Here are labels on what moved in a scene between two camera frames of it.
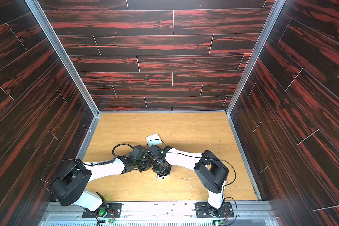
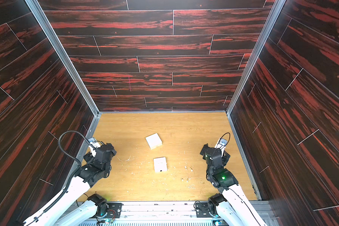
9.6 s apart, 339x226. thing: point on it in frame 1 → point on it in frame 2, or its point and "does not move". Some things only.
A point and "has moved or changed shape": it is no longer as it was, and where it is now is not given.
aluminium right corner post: [277, 7] does not move
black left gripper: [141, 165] → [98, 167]
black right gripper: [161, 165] → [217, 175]
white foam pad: [153, 139] does not move
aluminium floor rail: [89, 137] does not move
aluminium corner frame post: [36, 11] does not move
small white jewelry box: [162, 177] has moved or changed shape
